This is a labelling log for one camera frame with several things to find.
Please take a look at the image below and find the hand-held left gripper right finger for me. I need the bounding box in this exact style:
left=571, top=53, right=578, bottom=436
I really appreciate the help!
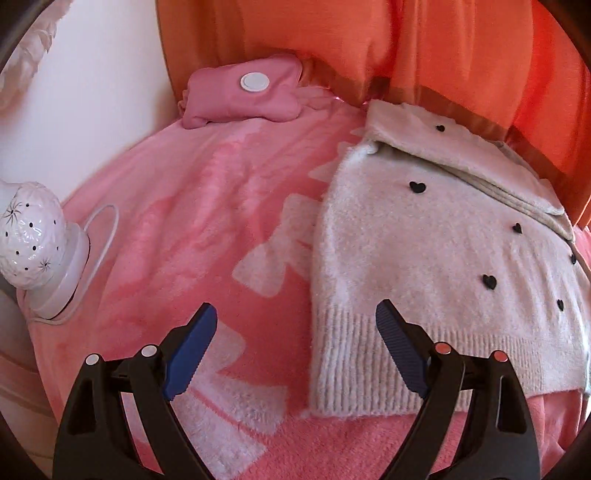
left=375, top=299, right=542, bottom=480

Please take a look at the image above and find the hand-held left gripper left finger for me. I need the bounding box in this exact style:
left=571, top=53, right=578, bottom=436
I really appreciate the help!
left=52, top=303, right=219, bottom=480

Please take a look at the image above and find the white heart-dotted fuzzy sweater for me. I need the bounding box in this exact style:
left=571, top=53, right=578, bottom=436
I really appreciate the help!
left=308, top=100, right=591, bottom=420

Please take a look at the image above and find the pink printed fleece blanket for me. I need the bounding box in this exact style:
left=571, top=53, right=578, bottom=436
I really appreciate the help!
left=26, top=86, right=591, bottom=480

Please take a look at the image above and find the white ceramic lamp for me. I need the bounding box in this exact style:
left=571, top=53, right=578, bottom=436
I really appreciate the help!
left=0, top=179, right=91, bottom=320

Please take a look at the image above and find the pink hot water bag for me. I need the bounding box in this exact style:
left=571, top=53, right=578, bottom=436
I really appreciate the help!
left=177, top=54, right=305, bottom=130

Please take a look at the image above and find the orange curtain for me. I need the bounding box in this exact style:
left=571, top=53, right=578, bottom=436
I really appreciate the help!
left=154, top=0, right=591, bottom=209

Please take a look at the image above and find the white lace cloth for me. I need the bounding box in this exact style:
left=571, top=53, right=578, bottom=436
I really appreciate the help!
left=0, top=0, right=75, bottom=112

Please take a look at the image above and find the white lamp cable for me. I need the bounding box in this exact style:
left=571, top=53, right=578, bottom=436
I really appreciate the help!
left=26, top=204, right=121, bottom=326

